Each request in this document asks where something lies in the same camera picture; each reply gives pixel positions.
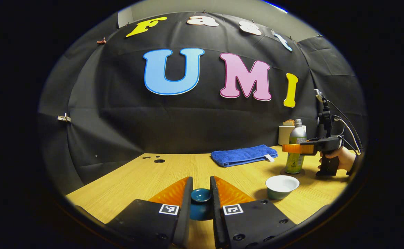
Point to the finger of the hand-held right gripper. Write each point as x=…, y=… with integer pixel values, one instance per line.
x=293, y=148

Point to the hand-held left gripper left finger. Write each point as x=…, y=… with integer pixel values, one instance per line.
x=186, y=207

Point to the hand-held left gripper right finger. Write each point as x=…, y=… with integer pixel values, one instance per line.
x=216, y=207

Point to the silver water bottle green label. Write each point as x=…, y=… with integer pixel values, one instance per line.
x=294, y=166

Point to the round brown coaster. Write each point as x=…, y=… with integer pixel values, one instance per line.
x=302, y=173

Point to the teal teacup white inside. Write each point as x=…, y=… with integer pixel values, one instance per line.
x=281, y=188

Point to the white toaster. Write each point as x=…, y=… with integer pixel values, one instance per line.
x=284, y=136

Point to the bread slice in toaster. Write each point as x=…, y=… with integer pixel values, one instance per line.
x=288, y=122

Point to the black table grommet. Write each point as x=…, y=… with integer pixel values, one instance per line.
x=159, y=160

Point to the blue folded towel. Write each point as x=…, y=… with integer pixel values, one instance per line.
x=240, y=155

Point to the black backdrop cloth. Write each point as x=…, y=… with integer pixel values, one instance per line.
x=188, y=124

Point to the metal clip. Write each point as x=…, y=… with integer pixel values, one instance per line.
x=63, y=118

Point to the red clip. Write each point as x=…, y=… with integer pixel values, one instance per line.
x=101, y=41

